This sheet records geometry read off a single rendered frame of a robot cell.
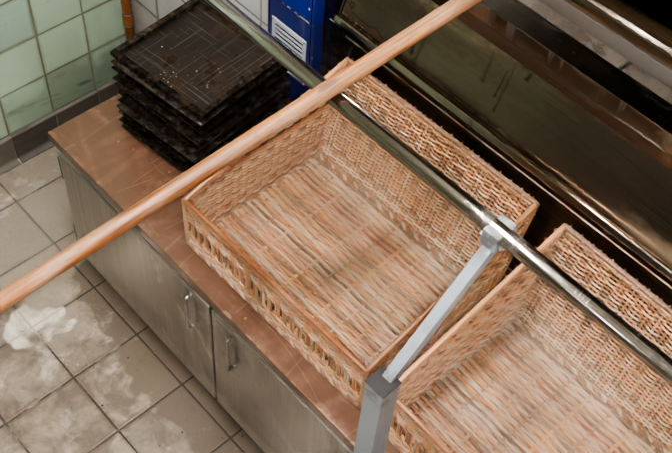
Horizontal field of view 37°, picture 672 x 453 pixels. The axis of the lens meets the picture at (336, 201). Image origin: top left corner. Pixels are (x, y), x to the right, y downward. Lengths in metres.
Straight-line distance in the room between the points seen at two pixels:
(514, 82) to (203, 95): 0.66
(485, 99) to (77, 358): 1.35
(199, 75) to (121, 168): 0.31
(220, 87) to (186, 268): 0.40
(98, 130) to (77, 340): 0.63
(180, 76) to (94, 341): 0.88
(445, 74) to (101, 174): 0.84
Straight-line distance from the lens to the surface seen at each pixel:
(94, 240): 1.63
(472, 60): 1.99
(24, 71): 3.04
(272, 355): 2.06
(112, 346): 2.78
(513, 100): 1.96
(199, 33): 2.31
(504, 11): 1.89
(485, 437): 2.02
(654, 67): 1.50
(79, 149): 2.43
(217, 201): 2.19
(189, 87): 2.19
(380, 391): 1.61
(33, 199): 3.11
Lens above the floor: 2.37
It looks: 51 degrees down
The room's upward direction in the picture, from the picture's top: 6 degrees clockwise
